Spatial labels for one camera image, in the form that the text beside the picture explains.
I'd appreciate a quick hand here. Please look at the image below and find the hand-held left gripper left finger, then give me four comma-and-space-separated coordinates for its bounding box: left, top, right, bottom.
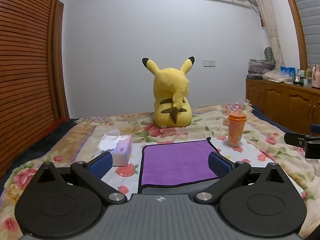
33, 152, 127, 204

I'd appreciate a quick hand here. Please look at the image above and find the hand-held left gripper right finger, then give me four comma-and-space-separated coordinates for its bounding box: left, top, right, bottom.
194, 151, 288, 204

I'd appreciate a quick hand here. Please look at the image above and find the purple and grey towel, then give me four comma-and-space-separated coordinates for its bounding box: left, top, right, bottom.
140, 137, 223, 195

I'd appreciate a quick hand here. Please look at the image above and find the purple tissue box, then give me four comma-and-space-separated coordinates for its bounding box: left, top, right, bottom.
98, 134, 133, 167

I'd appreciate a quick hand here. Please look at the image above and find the beige floral blanket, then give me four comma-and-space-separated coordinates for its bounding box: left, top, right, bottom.
0, 102, 320, 240

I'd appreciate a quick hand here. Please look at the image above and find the white flower-print cloth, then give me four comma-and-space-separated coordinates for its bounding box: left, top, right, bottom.
100, 140, 252, 195

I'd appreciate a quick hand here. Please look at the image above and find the orange lidded cup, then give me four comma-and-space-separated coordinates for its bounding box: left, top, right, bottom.
227, 112, 247, 147

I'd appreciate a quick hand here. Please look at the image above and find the wooden cabinet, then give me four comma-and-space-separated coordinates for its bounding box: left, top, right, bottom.
245, 78, 320, 137

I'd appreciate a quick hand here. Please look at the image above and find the pink kettle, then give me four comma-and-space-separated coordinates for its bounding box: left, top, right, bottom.
311, 64, 320, 89

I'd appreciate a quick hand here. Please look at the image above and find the clear drink bottle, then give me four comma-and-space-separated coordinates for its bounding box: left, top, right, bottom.
305, 66, 313, 86

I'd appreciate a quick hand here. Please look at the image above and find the blue packet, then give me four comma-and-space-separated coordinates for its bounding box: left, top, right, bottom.
280, 66, 296, 79

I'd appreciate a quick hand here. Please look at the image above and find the beige cloth bundle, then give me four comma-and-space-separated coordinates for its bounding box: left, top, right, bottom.
262, 70, 293, 83

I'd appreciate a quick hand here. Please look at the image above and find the stack of folded cloths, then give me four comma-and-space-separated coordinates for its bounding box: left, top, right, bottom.
248, 59, 276, 76

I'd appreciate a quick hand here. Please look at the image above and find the grey patterned fan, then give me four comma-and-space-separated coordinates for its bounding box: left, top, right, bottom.
264, 47, 275, 62

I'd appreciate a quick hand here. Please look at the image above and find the yellow plush toy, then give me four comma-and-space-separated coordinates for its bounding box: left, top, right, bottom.
142, 56, 195, 128

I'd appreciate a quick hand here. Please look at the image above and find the grey window blind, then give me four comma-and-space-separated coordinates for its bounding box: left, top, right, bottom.
292, 0, 320, 66

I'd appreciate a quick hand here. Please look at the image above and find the cream curtain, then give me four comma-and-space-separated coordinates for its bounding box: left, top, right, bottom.
246, 0, 285, 68

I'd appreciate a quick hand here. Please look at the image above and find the wooden louvered wardrobe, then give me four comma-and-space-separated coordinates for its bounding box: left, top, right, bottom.
0, 0, 70, 180

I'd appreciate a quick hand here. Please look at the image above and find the wooden window frame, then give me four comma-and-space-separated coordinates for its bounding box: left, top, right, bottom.
279, 0, 308, 68

